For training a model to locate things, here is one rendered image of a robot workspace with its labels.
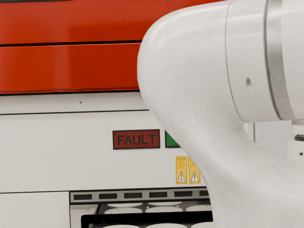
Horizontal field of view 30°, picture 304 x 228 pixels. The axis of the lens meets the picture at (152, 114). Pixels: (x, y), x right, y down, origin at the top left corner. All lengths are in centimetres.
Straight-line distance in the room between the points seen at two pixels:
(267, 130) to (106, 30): 173
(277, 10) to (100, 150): 97
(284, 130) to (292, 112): 246
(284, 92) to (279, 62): 3
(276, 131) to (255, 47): 249
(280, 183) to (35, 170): 101
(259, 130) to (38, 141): 171
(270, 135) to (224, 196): 246
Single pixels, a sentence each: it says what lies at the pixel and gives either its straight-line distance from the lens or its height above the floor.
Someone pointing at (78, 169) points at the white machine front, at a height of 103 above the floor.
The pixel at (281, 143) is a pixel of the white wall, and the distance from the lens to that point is 299.
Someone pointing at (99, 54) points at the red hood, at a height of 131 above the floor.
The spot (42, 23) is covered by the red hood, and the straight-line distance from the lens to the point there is 139.
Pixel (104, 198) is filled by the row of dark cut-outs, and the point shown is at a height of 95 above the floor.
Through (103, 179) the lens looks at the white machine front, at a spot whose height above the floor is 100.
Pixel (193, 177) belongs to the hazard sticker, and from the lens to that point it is 143.
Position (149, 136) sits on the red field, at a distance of 141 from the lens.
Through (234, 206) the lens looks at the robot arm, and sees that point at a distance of 52.
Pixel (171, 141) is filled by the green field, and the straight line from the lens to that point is 141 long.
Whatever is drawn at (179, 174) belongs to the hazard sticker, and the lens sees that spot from 143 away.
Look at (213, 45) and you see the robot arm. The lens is 51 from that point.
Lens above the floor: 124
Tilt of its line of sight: 3 degrees down
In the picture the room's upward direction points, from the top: 2 degrees counter-clockwise
